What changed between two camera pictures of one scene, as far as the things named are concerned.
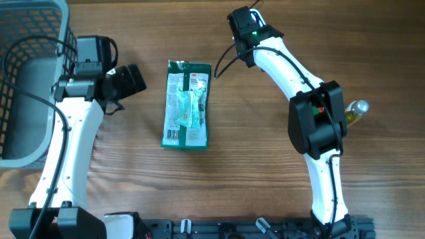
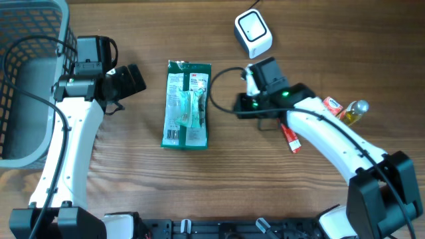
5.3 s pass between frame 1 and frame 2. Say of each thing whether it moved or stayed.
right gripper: moved
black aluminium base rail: stayed
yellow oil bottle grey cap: stayed
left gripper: stayed
